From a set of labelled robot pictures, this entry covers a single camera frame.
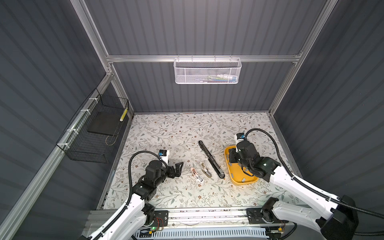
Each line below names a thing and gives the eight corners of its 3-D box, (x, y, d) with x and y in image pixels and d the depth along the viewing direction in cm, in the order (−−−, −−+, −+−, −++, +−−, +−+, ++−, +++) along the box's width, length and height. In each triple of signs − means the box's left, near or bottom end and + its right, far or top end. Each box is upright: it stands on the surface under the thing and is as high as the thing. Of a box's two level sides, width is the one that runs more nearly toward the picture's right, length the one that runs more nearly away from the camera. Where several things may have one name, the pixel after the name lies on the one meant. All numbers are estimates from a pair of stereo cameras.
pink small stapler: (201, 183, 87) (201, 180, 82) (190, 172, 91) (190, 168, 86) (203, 181, 88) (204, 177, 83) (193, 170, 92) (193, 166, 87)
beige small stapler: (209, 178, 88) (209, 175, 84) (199, 167, 93) (199, 163, 89) (212, 176, 89) (212, 172, 85) (202, 165, 94) (202, 161, 90)
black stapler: (218, 180, 88) (219, 178, 86) (196, 144, 104) (196, 142, 102) (225, 176, 89) (226, 174, 87) (202, 141, 106) (202, 139, 104)
